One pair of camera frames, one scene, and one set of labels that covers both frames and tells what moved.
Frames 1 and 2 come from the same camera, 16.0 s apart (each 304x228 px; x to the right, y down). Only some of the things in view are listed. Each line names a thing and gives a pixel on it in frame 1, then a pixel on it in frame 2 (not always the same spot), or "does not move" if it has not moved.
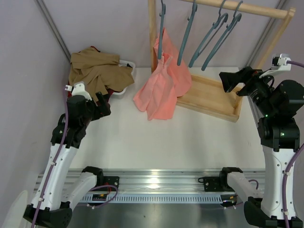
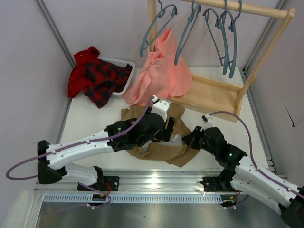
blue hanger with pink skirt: (161, 35) -> (165, 14)
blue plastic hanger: (222, 19) -> (220, 21)
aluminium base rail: (166, 180) does not move
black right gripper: (245, 80) -> (194, 138)
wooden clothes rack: (209, 96) does not move
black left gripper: (95, 109) -> (167, 128)
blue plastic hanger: (236, 18) -> (233, 28)
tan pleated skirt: (99, 72) -> (178, 155)
